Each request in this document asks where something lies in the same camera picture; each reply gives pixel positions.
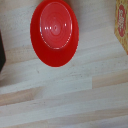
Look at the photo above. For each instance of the red plastic bowl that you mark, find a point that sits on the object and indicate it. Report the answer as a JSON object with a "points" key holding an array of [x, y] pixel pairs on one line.
{"points": [[55, 33]]}

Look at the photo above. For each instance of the red shopping basket blue rim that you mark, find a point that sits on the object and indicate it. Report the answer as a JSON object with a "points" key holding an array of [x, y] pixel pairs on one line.
{"points": [[1, 53]]}

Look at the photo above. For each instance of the yellow red cereal box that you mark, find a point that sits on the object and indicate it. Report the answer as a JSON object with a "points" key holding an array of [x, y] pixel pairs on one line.
{"points": [[122, 23]]}

